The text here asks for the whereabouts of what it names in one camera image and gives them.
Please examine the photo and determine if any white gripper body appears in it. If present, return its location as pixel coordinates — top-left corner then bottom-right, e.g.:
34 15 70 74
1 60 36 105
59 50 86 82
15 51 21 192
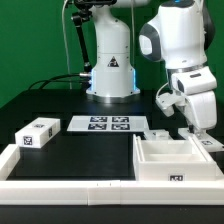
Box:
177 91 217 130

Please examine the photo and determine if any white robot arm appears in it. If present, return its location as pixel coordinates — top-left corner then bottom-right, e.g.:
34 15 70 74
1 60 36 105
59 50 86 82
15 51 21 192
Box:
73 0 217 130

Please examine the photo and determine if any white cabinet body box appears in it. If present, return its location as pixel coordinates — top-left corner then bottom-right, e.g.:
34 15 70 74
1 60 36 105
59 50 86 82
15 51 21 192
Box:
133 135 224 181

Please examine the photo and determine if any white cabinet top block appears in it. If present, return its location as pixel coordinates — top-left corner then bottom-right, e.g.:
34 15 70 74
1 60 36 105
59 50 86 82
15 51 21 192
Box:
15 117 61 148

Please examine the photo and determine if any white U-shaped obstacle fence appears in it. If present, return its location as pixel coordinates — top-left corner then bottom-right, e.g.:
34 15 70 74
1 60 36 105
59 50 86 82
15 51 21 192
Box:
0 144 224 205

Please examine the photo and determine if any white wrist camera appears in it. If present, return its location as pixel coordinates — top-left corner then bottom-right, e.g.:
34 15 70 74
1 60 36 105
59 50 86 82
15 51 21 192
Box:
156 92 182 117

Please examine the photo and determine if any white marker base plate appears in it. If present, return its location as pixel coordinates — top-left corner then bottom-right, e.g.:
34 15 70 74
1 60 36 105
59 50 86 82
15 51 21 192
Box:
68 116 149 132

